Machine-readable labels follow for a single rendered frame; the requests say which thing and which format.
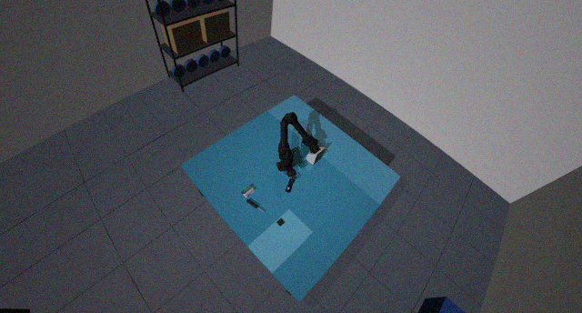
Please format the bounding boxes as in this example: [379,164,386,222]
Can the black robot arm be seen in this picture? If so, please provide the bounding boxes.
[276,112,320,172]

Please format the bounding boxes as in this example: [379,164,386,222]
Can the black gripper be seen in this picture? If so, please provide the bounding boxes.
[286,161,296,177]

